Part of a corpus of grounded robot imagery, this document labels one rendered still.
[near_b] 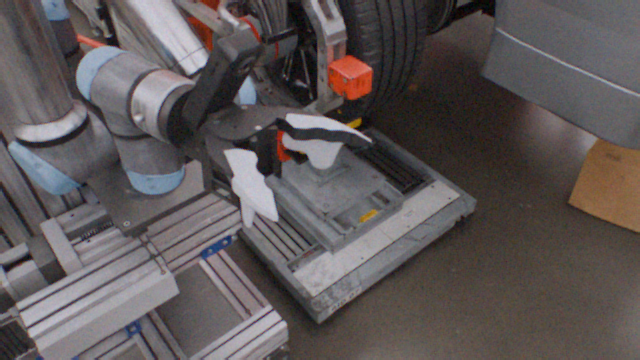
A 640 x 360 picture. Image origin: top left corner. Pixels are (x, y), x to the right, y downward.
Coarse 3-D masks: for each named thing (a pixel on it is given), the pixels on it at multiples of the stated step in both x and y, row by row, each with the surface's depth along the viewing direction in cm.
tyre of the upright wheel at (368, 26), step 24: (360, 0) 120; (384, 0) 124; (408, 0) 128; (360, 24) 122; (384, 24) 125; (408, 24) 130; (360, 48) 126; (384, 48) 128; (408, 48) 134; (384, 72) 133; (408, 72) 142; (384, 96) 144; (336, 120) 150
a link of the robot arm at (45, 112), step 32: (0, 0) 64; (0, 32) 67; (32, 32) 70; (0, 64) 70; (32, 64) 71; (32, 96) 74; (64, 96) 78; (32, 128) 78; (64, 128) 79; (96, 128) 85; (32, 160) 79; (64, 160) 81; (96, 160) 86; (64, 192) 84
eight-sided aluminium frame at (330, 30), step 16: (304, 0) 122; (320, 0) 124; (240, 16) 161; (320, 16) 120; (336, 16) 122; (320, 32) 122; (336, 32) 122; (320, 48) 126; (336, 48) 127; (320, 64) 129; (256, 80) 165; (320, 80) 132; (256, 96) 167; (272, 96) 167; (288, 96) 162; (320, 96) 135; (336, 96) 136; (320, 112) 139
